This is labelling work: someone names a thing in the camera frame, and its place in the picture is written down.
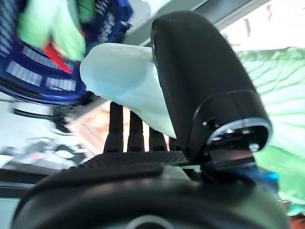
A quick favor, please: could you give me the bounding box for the green white napa cabbage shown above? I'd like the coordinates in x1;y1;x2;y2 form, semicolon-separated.
18;0;87;62
80;42;305;210

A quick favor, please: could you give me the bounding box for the long red chili pepper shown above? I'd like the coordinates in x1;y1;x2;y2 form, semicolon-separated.
44;39;74;73

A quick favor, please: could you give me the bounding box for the grey power box red label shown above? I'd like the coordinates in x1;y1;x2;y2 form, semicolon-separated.
23;138;79;165

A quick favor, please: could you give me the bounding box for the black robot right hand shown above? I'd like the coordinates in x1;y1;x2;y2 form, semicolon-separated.
11;10;290;229

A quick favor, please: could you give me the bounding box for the blue plastic shopping basket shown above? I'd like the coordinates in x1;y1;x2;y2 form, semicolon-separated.
0;0;134;107

